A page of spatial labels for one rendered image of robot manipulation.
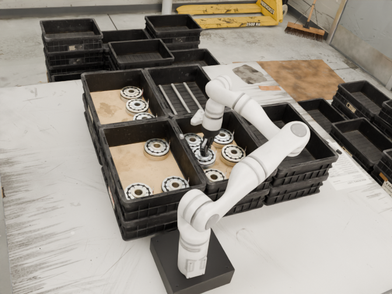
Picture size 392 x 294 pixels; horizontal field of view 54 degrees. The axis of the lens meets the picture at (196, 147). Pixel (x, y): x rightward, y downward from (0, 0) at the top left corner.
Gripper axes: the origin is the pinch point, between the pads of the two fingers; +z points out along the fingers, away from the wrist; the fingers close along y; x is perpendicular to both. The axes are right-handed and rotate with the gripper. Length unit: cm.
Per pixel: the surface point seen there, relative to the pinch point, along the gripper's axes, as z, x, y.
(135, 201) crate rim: -5.8, 9.6, -41.1
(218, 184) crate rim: -5.2, -11.8, -19.6
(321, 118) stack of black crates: 61, -46, 149
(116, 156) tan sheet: 4.1, 31.5, -17.3
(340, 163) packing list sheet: 18, -57, 47
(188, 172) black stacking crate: 0.5, 1.8, -14.1
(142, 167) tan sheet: 4.2, 19.5, -17.4
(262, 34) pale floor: 88, 43, 328
